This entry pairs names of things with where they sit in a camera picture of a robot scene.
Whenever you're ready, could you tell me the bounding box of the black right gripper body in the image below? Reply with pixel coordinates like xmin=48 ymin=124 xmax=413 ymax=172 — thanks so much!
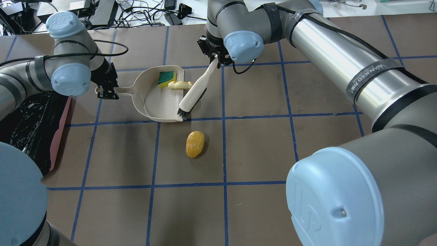
xmin=197 ymin=34 xmax=231 ymax=65

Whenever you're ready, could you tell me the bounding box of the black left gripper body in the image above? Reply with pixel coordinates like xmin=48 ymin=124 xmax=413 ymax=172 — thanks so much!
xmin=91 ymin=62 xmax=118 ymax=91

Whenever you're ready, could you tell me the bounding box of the white hand brush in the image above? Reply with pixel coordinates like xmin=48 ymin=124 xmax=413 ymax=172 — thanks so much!
xmin=177 ymin=54 xmax=218 ymax=120

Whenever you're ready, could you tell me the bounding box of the pale yellow scrap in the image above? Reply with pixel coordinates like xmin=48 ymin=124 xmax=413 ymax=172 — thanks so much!
xmin=168 ymin=81 xmax=194 ymax=90

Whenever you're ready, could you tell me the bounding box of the beige plastic dustpan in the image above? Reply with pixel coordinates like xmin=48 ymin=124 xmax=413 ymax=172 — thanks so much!
xmin=99 ymin=65 xmax=185 ymax=122

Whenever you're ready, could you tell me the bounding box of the yellow green sponge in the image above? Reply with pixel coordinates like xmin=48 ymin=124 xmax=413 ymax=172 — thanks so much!
xmin=157 ymin=71 xmax=177 ymax=88

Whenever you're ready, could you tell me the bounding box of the yellow potato-shaped toy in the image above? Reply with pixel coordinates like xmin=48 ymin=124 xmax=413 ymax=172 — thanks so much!
xmin=185 ymin=131 xmax=206 ymax=158

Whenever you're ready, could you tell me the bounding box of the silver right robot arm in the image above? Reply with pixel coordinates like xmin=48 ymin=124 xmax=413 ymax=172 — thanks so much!
xmin=200 ymin=0 xmax=437 ymax=246

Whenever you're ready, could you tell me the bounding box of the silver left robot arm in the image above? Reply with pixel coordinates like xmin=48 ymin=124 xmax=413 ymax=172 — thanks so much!
xmin=0 ymin=11 xmax=118 ymax=246

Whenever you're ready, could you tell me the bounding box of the pink tray under bin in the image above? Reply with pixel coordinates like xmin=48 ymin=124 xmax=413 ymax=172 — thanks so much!
xmin=49 ymin=96 xmax=72 ymax=171

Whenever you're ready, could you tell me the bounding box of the black trash bin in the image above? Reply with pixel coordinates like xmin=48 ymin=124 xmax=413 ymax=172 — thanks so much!
xmin=0 ymin=91 xmax=69 ymax=176

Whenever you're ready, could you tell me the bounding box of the black cable bundle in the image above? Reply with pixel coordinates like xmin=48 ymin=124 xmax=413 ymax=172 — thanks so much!
xmin=79 ymin=0 xmax=209 ymax=29

